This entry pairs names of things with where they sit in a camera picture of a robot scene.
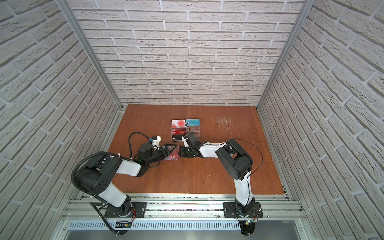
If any red leather card wallet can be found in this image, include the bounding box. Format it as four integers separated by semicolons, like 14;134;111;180
165;146;180;161

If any clear acrylic card display stand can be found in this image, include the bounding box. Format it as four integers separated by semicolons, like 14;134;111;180
171;120;201;143

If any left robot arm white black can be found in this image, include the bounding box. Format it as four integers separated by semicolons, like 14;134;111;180
71;141;177;216

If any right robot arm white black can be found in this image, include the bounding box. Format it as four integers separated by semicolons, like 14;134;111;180
180;133;255;215

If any black VIP card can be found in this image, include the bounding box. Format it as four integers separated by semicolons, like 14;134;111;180
172;135;183;142

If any red VIP card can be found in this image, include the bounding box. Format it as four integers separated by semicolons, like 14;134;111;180
172;129;186;135

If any white red circle card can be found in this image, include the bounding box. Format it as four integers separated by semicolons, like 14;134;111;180
171;120;186;128

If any teal VIP card in stand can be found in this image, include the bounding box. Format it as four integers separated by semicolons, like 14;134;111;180
186;119;201;127

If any small circuit board left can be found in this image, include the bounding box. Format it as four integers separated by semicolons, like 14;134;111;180
115;221;132;229

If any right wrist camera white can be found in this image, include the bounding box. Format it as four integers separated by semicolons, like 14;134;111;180
182;138;189;148

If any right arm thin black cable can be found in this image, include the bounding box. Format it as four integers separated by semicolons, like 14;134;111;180
184;121;264;178

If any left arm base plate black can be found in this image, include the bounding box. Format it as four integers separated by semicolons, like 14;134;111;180
104;202;147;218

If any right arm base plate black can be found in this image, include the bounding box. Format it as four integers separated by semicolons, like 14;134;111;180
223;202;264;219

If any aluminium mounting rail frame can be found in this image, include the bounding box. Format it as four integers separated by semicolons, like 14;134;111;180
49;191;316;240

